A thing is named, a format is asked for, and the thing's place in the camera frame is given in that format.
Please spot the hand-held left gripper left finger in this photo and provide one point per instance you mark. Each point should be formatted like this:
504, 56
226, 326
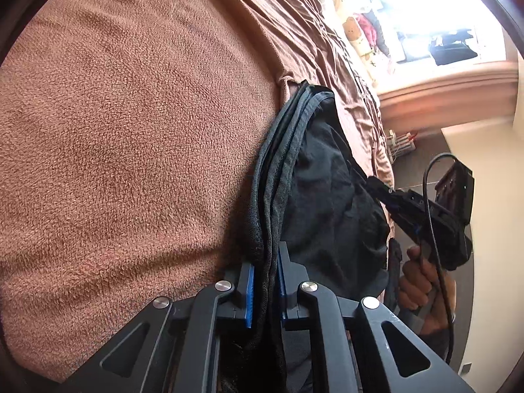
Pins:
247, 294

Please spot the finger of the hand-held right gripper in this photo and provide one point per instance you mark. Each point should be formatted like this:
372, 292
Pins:
380, 188

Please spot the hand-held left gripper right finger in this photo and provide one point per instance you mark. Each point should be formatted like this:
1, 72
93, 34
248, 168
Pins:
281, 290

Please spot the black pants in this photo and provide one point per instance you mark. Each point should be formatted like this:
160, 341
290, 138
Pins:
327, 172

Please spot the person's right hand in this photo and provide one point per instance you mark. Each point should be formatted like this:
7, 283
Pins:
428, 284

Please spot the red cloth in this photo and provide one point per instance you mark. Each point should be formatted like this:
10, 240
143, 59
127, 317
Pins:
366, 28

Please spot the bear print pillow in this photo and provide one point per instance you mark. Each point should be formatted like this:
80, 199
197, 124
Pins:
352, 28

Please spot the window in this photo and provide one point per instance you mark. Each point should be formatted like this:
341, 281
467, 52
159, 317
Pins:
430, 8

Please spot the brown fleece blanket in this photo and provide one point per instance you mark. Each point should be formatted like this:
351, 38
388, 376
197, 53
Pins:
123, 151

